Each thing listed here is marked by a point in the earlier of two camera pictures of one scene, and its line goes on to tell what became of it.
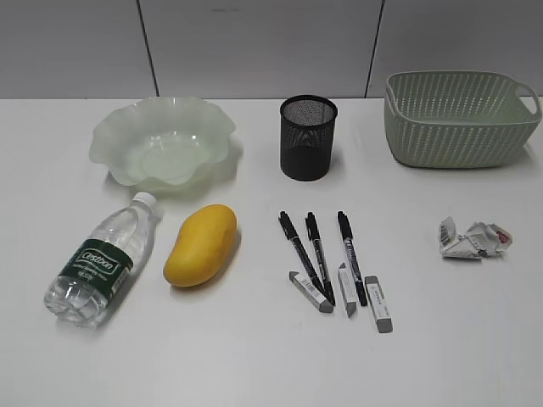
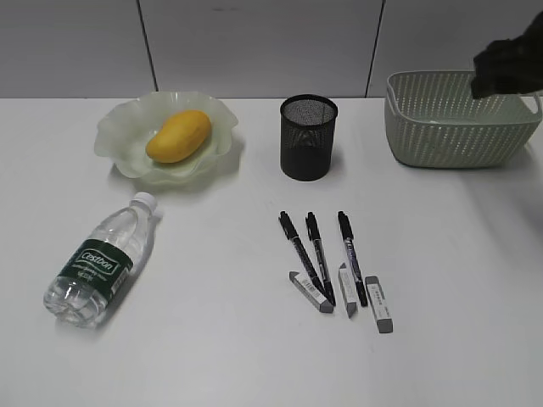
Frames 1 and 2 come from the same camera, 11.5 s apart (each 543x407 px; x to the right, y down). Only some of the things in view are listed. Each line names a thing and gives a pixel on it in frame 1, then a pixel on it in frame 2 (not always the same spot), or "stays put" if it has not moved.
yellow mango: [204, 238] -> [181, 135]
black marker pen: [291, 235] stays put
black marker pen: [348, 237] stays put
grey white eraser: [310, 290] stays put
